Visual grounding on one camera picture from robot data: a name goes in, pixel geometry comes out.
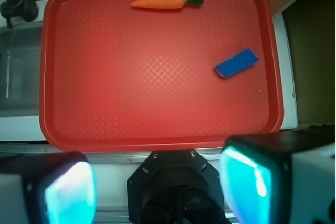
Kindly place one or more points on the black faucet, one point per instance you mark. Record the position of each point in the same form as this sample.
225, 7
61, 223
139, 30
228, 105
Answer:
27, 10

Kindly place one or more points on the grey metal sink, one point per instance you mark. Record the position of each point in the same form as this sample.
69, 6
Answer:
20, 69

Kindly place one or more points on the orange toy carrot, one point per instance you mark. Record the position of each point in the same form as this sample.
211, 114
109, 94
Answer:
164, 4

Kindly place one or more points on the red plastic tray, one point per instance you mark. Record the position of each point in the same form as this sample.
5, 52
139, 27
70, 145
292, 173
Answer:
115, 78

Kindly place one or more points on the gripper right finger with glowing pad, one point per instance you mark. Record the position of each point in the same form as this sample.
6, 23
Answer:
283, 177

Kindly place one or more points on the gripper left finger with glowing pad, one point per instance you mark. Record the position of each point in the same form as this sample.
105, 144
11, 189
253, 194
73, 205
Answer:
48, 188

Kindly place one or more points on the black octagonal mount base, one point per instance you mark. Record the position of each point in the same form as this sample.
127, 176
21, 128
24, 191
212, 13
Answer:
175, 187

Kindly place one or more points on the blue sponge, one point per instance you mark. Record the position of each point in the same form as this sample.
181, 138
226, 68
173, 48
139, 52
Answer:
236, 64

